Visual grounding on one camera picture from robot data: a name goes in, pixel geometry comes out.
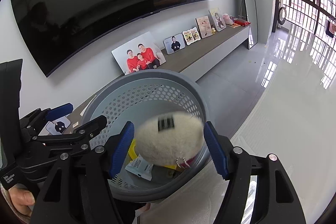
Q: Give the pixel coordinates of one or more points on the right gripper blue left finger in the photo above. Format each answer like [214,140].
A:
[118,148]

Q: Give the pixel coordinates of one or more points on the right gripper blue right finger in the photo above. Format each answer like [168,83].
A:
[217,153]

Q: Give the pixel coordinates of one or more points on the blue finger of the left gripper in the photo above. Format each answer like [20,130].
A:
[59,112]
[90,129]

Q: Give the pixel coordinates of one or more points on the beige fluffy pouch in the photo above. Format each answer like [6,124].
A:
[171,139]

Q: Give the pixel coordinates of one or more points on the light blue wipes packet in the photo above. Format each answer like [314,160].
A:
[140,167]

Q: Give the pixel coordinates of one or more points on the grey perforated trash basket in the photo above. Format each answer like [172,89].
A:
[137,98]

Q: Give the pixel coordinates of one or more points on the person left hand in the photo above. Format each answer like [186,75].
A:
[22,200]

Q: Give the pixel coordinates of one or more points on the family photo red clothes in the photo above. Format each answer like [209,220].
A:
[138,54]

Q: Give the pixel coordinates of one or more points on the grey TV console shelf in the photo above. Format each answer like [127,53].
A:
[83,76]

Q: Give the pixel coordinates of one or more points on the small portrait photo dark suit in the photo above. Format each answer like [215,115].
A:
[174,43]

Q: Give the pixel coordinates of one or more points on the baby photo canvas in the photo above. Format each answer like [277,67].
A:
[204,26]

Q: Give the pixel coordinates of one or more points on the red packet on shelf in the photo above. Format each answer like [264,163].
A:
[241,22]

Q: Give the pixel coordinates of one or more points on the pink plush toy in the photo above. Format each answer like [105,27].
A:
[228,20]

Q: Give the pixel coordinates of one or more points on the metal window grille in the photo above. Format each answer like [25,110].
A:
[312,15]

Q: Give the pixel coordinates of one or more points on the scalloped frame photo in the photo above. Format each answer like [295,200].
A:
[190,36]

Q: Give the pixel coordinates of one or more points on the child photo frame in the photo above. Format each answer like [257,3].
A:
[218,19]

